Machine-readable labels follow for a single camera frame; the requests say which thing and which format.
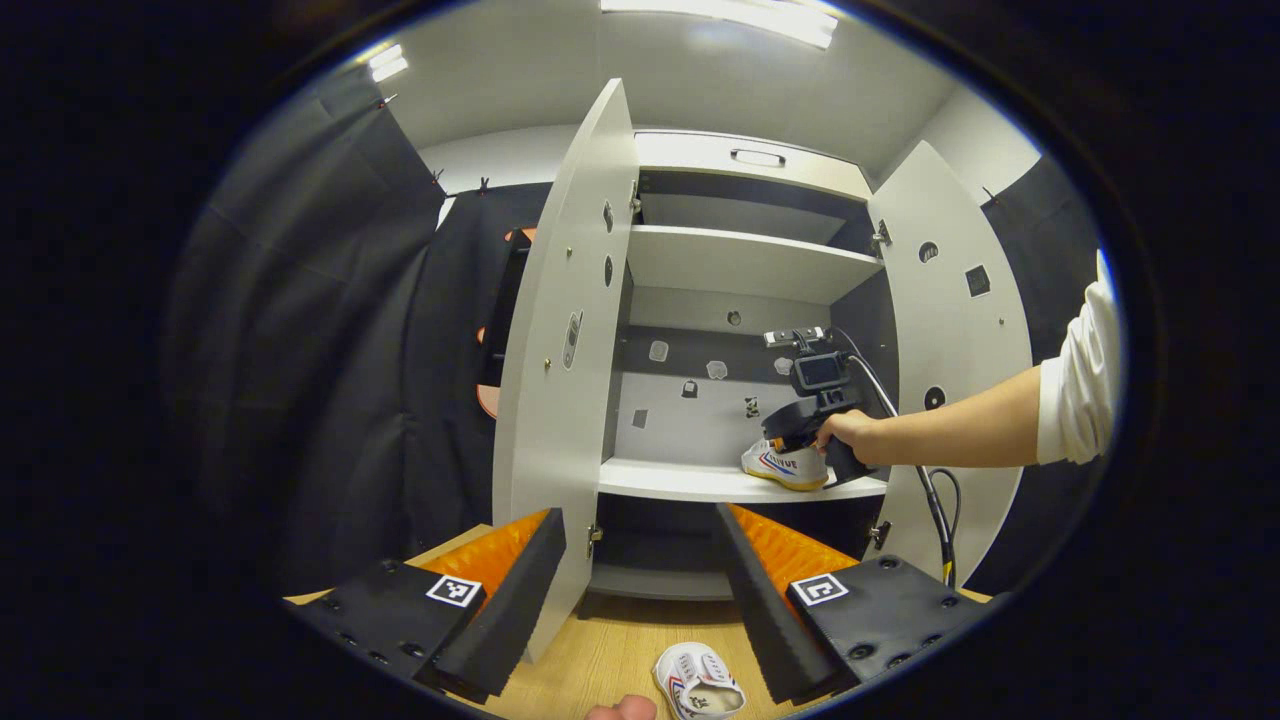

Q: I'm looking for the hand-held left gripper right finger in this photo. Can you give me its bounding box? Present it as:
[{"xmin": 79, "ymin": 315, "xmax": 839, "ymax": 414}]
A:
[{"xmin": 715, "ymin": 503, "xmax": 993, "ymax": 707}]

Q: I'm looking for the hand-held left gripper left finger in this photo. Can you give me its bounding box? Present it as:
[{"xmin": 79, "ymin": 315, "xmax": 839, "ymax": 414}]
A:
[{"xmin": 283, "ymin": 508, "xmax": 567, "ymax": 705}]

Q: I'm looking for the white canvas shoe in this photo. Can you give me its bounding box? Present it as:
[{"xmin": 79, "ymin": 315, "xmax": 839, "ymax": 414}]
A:
[
  {"xmin": 655, "ymin": 643, "xmax": 747, "ymax": 720},
  {"xmin": 741, "ymin": 438, "xmax": 831, "ymax": 493}
]

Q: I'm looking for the white cabinet door cat sticker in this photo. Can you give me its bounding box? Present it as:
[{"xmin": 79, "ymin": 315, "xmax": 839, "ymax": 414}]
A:
[{"xmin": 866, "ymin": 140, "xmax": 1034, "ymax": 586}]

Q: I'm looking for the white cabinet door camera sticker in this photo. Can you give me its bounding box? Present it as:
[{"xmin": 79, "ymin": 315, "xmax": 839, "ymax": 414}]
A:
[{"xmin": 492, "ymin": 78, "xmax": 641, "ymax": 663}]

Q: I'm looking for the white cabinet drawer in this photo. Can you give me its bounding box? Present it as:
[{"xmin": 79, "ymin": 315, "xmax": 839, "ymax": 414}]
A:
[{"xmin": 634, "ymin": 131, "xmax": 875, "ymax": 202}]

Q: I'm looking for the black backdrop cloth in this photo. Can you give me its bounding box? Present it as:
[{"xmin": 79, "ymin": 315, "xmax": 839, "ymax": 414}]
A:
[{"xmin": 165, "ymin": 65, "xmax": 1106, "ymax": 601}]

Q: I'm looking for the large ceiling light panel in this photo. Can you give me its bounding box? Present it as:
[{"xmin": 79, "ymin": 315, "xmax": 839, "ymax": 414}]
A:
[{"xmin": 600, "ymin": 0, "xmax": 839, "ymax": 50}]

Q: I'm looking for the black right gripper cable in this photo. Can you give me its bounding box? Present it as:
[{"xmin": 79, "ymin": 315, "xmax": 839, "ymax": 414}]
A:
[{"xmin": 830, "ymin": 327, "xmax": 963, "ymax": 589}]

